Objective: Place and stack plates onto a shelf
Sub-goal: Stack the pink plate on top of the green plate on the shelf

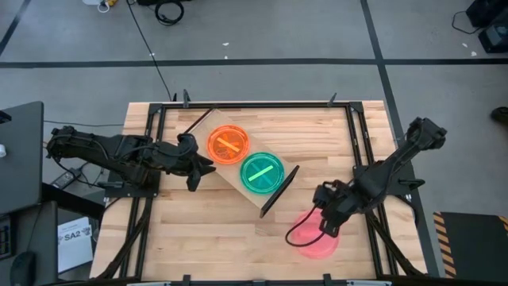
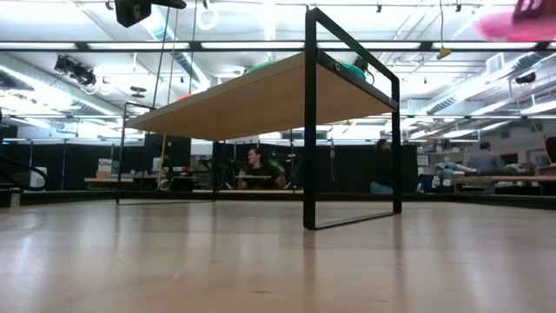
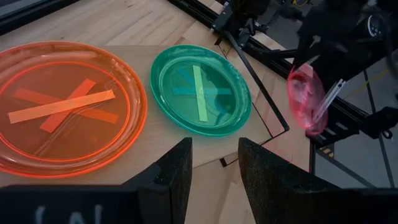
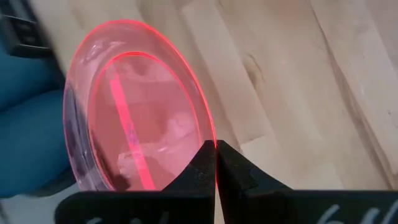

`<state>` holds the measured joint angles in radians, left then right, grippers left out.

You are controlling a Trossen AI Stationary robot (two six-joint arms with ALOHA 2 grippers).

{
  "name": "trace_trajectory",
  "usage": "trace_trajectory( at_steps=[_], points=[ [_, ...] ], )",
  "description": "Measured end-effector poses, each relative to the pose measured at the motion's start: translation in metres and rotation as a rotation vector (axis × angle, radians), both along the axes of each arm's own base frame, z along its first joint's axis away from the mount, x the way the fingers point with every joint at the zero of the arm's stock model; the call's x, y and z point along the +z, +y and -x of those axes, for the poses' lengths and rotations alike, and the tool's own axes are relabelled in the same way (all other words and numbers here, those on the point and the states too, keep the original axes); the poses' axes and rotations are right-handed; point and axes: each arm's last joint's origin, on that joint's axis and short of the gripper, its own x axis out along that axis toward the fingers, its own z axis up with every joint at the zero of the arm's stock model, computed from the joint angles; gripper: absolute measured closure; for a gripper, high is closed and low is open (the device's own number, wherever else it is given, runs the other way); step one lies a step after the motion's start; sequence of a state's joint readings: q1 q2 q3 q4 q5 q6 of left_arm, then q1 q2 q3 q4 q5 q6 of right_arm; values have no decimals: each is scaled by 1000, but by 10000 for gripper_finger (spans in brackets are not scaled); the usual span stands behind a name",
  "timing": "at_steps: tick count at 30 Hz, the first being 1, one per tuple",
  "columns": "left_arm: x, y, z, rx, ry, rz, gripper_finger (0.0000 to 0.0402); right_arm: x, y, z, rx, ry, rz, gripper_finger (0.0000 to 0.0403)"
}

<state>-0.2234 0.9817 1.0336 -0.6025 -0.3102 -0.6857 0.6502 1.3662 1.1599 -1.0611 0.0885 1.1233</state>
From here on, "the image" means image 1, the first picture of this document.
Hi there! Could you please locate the dark grey side table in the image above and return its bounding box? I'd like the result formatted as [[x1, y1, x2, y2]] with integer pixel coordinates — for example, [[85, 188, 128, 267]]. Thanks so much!
[[0, 200, 60, 286]]

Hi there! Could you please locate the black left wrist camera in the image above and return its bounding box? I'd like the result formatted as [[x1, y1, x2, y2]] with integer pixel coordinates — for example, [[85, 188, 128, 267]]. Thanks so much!
[[177, 133, 198, 158]]

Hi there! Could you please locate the large black case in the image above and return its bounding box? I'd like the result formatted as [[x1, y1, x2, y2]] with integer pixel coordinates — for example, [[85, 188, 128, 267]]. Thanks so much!
[[465, 0, 508, 29]]

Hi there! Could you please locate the person's shoe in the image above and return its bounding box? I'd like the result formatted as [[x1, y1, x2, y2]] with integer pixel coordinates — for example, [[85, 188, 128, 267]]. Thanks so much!
[[490, 106, 508, 125]]

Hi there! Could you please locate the black looped floor cable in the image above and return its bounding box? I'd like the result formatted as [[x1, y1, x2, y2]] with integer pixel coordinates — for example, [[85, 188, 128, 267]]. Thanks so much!
[[451, 10, 481, 36]]

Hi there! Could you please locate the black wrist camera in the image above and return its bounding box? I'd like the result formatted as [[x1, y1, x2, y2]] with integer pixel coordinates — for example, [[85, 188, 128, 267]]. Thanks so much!
[[313, 184, 333, 207], [177, 133, 198, 158]]

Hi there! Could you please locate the white and yellow plug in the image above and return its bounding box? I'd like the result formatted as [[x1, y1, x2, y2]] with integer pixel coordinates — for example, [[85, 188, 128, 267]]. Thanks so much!
[[82, 0, 120, 14]]

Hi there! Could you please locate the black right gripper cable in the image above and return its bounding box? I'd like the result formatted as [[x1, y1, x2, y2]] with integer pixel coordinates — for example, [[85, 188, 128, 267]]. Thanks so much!
[[284, 203, 329, 248]]

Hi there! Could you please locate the thin black floor cable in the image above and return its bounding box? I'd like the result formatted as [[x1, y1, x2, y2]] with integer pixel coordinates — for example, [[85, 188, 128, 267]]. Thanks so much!
[[42, 119, 125, 129]]

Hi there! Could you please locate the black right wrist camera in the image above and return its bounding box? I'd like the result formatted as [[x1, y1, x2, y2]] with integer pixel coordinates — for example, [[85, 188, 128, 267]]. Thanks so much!
[[313, 184, 333, 207]]

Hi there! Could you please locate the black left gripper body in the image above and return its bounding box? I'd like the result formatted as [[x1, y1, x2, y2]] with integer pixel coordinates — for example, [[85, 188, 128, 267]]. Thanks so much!
[[152, 141, 198, 176]]

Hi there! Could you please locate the black computer mouse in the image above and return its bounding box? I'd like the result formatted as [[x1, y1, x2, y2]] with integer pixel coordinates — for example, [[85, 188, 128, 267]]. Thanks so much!
[[9, 250, 37, 286]]

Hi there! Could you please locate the transparent blue plastic plate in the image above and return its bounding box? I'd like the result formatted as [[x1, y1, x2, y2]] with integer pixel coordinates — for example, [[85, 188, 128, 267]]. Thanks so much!
[[239, 151, 286, 196]]

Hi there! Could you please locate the black aluminium table frame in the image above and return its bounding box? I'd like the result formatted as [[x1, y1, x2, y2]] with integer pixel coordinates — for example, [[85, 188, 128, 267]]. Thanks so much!
[[94, 101, 424, 281]]

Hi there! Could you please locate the coiled black cable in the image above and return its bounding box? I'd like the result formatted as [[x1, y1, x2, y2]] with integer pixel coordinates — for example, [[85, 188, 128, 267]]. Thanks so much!
[[153, 0, 186, 27]]

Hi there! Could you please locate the white printed paper sheet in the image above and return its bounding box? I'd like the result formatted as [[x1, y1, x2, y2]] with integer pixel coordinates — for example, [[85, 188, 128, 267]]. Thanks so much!
[[57, 216, 94, 275]]

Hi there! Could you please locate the grey desk top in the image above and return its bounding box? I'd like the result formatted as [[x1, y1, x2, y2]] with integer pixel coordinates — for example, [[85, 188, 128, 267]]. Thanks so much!
[[0, 101, 44, 215]]

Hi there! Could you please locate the black hazard striped mat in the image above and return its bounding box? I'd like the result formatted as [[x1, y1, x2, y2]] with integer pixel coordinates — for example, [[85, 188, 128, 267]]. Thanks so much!
[[432, 211, 508, 280]]

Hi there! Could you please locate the small black case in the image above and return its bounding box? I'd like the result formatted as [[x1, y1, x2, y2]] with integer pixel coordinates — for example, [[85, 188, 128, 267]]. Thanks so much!
[[478, 23, 508, 55]]

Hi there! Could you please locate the long black floor cable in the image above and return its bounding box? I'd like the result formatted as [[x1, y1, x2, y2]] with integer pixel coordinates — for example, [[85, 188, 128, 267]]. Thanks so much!
[[125, 0, 178, 102]]

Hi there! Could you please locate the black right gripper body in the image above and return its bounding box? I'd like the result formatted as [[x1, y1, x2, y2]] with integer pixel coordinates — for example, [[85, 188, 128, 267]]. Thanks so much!
[[321, 180, 360, 224]]

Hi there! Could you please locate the black power adapter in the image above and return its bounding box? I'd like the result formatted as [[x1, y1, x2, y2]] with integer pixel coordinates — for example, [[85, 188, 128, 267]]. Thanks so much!
[[50, 167, 83, 191]]

